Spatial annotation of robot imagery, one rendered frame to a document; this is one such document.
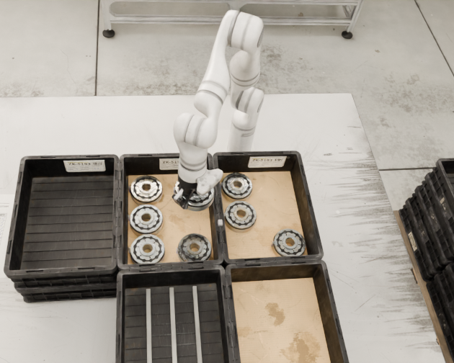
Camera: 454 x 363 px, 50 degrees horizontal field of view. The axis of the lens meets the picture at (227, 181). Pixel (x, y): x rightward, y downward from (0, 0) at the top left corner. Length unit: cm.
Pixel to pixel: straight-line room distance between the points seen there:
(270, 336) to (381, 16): 299
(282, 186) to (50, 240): 77
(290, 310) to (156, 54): 220
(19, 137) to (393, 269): 145
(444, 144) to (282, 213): 183
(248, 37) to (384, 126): 203
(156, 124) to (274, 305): 88
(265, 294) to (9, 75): 226
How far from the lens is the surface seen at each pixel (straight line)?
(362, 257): 180
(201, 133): 113
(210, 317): 146
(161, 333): 144
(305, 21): 353
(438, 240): 237
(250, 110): 166
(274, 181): 170
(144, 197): 159
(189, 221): 158
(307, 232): 158
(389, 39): 384
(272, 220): 162
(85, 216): 161
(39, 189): 169
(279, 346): 146
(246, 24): 129
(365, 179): 198
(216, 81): 119
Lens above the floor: 221
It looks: 56 degrees down
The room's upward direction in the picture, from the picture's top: 11 degrees clockwise
